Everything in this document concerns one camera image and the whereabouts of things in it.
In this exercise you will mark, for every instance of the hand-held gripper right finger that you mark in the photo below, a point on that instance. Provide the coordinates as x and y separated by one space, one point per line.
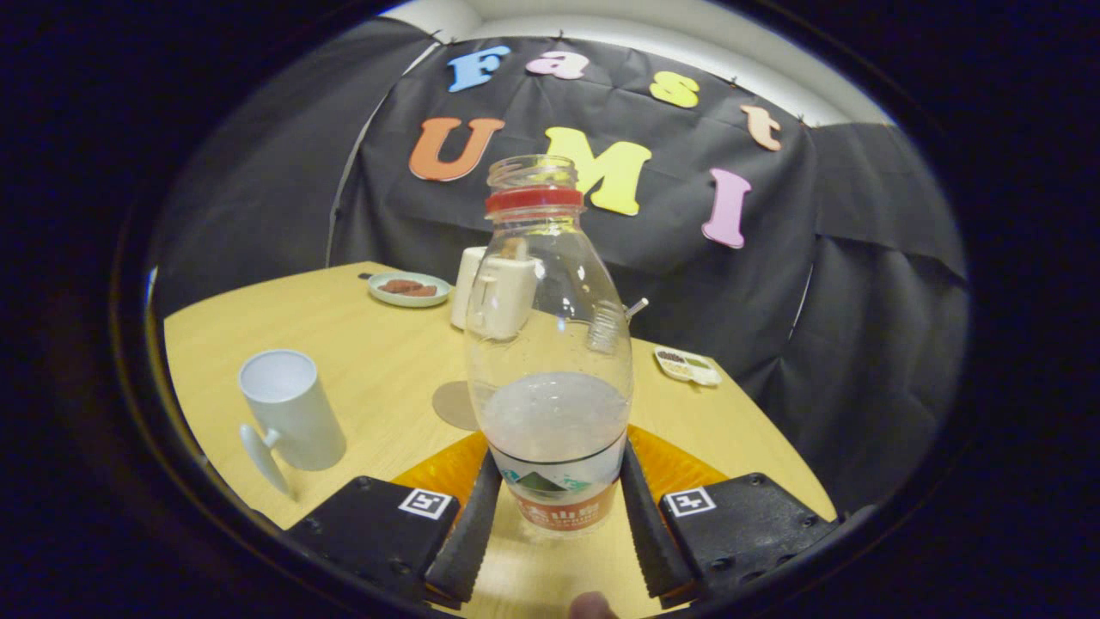
653 542

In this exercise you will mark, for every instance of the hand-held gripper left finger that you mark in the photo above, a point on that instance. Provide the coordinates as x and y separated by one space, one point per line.
468 542

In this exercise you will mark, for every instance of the round brown coaster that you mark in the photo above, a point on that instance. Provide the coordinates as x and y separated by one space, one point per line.
451 404

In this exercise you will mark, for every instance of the clear plastic juice bottle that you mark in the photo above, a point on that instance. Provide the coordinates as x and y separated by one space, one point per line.
550 421

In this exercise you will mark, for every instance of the white divided dish with beans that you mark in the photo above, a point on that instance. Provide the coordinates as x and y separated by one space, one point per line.
692 370

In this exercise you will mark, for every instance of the wooden table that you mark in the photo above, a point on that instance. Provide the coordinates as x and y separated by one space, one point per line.
378 361

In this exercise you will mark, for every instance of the pale green plate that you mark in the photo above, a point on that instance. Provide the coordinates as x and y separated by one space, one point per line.
409 302

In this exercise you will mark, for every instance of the white toaster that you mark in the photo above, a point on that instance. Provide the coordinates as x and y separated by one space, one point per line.
468 284

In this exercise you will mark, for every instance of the brown meat pieces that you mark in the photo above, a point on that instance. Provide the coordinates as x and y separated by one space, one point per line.
408 288

